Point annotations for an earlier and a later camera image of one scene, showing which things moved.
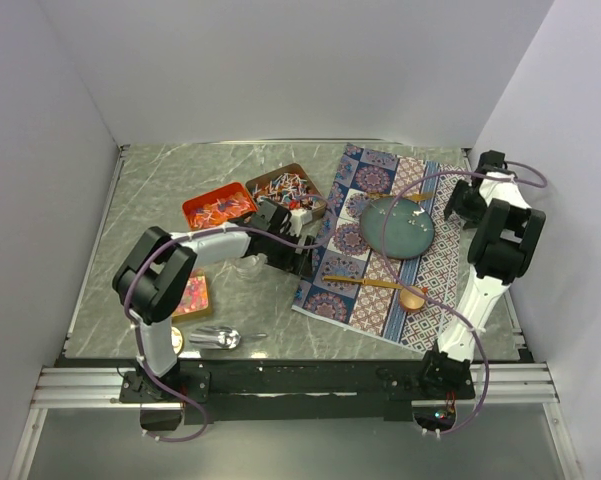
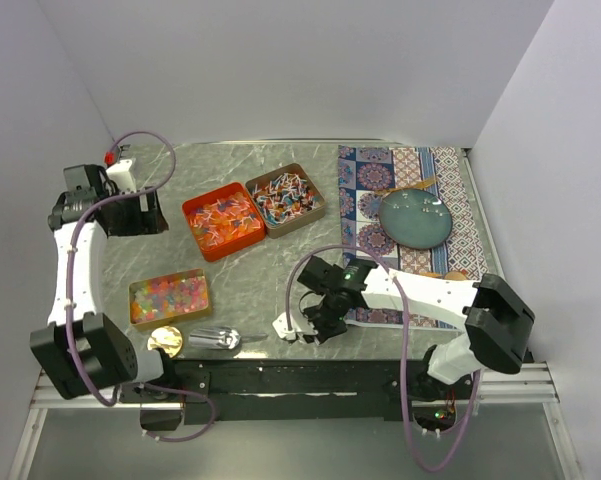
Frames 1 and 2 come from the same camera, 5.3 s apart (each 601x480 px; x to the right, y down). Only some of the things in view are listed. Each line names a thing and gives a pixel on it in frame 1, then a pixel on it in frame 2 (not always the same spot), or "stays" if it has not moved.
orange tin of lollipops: (220, 205) stays
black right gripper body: (466, 203) → (326, 318)
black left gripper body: (282, 255) → (129, 219)
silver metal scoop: (221, 337) stays
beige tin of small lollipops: (289, 185) stays
